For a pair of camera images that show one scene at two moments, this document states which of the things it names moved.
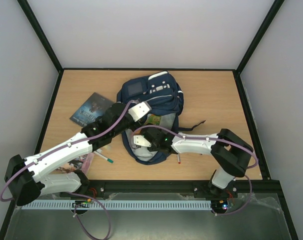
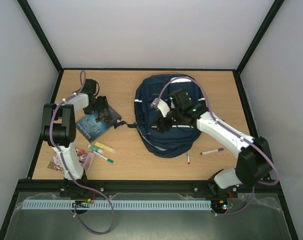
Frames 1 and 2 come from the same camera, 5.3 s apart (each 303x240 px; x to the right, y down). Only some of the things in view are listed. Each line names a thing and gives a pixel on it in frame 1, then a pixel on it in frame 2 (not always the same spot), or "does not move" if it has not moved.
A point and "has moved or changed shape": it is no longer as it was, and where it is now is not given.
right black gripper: x=146 y=132 → x=168 y=119
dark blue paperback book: x=91 y=108 has moved or changed shape
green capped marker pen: x=103 y=157 does not move
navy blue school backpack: x=159 y=102 has moved or changed shape
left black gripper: x=142 y=121 → x=103 y=104
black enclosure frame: x=237 y=71 does not move
